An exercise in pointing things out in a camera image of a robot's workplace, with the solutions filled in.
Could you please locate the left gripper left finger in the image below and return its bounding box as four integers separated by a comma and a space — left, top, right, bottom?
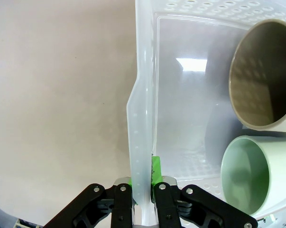
41, 176, 137, 228

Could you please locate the brown cup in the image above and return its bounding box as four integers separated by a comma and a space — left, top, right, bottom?
228, 19, 286, 133

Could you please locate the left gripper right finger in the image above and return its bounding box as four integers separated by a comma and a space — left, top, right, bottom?
151, 155, 259, 228

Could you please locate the light green cup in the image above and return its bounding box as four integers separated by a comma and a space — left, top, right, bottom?
220, 135, 286, 217

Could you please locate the white perforated plastic basket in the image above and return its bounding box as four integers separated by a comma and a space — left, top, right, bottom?
126, 0, 286, 228

